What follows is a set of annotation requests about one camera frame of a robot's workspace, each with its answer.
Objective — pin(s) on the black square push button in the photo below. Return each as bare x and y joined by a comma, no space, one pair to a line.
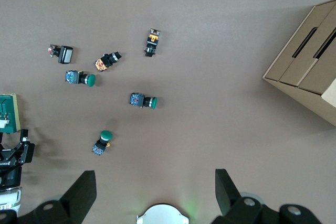
65,54

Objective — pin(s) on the brown cardboard box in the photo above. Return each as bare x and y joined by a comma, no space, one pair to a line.
302,72

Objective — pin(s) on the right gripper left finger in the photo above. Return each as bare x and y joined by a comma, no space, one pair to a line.
76,203

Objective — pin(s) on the green load switch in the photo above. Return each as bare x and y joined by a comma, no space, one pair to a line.
10,111

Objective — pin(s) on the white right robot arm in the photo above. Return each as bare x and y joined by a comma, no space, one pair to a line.
162,216

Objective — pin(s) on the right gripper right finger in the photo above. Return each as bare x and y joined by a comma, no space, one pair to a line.
231,205

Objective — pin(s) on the green mushroom push button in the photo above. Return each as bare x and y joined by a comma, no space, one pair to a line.
90,80
136,99
105,134

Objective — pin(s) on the black orange selector switch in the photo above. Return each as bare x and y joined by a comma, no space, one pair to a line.
152,40
105,62

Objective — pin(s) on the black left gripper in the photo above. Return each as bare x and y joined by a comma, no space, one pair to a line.
9,174

